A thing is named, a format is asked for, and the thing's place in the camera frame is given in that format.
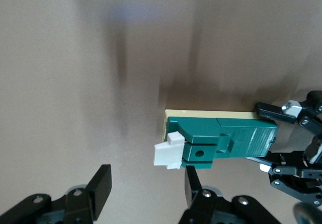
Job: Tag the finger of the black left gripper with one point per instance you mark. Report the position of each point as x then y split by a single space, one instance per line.
309 115
294 173

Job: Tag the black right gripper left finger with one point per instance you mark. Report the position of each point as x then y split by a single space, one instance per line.
75 204

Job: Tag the green circuit board module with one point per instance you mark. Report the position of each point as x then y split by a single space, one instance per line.
239 138

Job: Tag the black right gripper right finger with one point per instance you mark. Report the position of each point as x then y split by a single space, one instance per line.
208 209

